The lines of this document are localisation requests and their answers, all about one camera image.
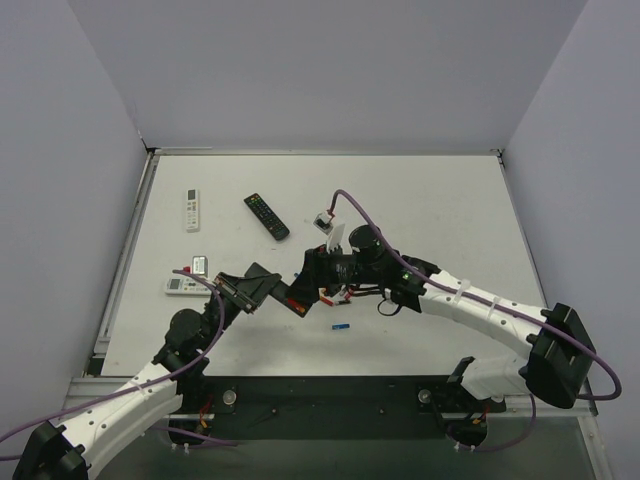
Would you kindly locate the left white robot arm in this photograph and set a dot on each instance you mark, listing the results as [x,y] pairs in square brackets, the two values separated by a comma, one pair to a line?
[78,443]

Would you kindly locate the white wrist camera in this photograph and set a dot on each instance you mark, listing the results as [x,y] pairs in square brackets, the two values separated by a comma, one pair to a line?
[333,227]
[198,266]

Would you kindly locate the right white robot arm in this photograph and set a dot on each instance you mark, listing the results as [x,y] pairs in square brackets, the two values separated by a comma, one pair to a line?
[550,351]

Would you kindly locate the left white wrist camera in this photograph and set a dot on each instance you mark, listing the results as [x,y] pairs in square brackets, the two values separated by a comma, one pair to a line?
[198,266]

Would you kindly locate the white air conditioner remote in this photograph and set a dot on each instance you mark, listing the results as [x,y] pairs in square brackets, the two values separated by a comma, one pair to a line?
[191,209]

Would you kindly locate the black TV remote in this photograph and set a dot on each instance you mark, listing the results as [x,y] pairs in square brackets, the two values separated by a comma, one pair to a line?
[267,218]

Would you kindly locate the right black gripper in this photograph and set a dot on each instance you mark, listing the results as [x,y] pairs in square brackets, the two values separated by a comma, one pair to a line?
[314,270]

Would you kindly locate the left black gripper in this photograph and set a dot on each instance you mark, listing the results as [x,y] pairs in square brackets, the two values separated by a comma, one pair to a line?
[236,291]

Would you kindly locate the aluminium frame rail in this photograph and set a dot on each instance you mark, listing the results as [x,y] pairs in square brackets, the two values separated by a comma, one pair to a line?
[83,389]

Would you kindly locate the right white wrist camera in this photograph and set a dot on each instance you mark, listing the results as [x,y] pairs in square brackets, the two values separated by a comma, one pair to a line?
[333,227]

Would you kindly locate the white remote lying sideways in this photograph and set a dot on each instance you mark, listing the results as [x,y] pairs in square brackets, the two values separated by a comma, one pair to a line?
[185,286]

